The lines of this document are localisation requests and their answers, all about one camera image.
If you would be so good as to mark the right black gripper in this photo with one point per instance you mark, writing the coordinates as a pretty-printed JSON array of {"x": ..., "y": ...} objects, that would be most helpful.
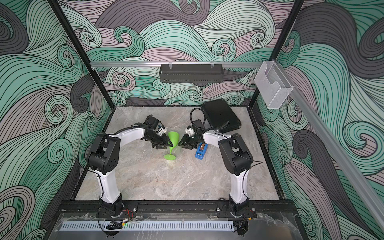
[{"x": 186, "y": 139}]

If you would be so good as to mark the aluminium rail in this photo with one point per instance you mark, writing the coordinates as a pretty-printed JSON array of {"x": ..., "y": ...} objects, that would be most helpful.
[
  {"x": 151, "y": 64},
  {"x": 368, "y": 195}
]

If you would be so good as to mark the black wall tray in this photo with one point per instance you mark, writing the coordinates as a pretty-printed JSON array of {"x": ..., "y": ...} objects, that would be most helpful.
[{"x": 191, "y": 73}]

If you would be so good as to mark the green plastic wine glass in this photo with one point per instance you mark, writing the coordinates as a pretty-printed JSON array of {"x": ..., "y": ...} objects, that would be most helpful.
[{"x": 174, "y": 139}]

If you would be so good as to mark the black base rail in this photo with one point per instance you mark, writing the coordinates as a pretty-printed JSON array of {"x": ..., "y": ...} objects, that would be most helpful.
[{"x": 221, "y": 207}]

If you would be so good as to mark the aluminium rail back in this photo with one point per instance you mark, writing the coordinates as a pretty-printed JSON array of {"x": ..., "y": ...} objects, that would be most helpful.
[{"x": 151, "y": 64}]

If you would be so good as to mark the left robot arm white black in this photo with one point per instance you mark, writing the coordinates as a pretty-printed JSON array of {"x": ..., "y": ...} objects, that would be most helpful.
[{"x": 105, "y": 153}]

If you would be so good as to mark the aluminium rail right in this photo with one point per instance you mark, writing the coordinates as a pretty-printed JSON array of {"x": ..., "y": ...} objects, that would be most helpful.
[{"x": 368, "y": 195}]

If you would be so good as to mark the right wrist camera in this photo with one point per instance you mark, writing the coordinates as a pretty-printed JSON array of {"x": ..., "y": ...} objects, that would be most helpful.
[{"x": 190, "y": 131}]

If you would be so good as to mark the black flat case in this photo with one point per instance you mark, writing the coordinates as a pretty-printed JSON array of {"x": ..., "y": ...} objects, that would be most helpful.
[{"x": 220, "y": 116}]

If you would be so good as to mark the clear plastic wall bin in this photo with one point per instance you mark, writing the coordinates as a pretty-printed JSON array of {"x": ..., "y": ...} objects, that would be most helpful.
[{"x": 273, "y": 84}]

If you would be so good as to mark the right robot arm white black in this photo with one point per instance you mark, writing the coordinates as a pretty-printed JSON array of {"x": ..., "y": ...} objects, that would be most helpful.
[{"x": 236, "y": 156}]

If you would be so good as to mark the white slotted cable duct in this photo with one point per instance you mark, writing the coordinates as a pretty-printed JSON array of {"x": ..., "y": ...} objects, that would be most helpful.
[{"x": 148, "y": 226}]

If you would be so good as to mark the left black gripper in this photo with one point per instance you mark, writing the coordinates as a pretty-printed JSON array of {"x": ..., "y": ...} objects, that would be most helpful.
[{"x": 164, "y": 142}]

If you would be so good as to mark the blue tape dispenser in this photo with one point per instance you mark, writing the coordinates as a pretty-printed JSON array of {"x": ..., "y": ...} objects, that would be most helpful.
[{"x": 201, "y": 151}]

